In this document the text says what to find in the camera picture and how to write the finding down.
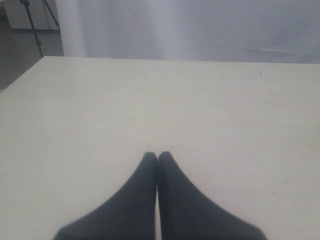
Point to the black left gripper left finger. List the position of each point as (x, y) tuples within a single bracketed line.
[(128, 215)]

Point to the white backdrop cloth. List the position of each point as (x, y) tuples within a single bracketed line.
[(276, 31)]

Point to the black tripod stand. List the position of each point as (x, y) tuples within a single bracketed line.
[(26, 5)]

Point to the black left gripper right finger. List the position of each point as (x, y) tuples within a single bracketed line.
[(187, 214)]

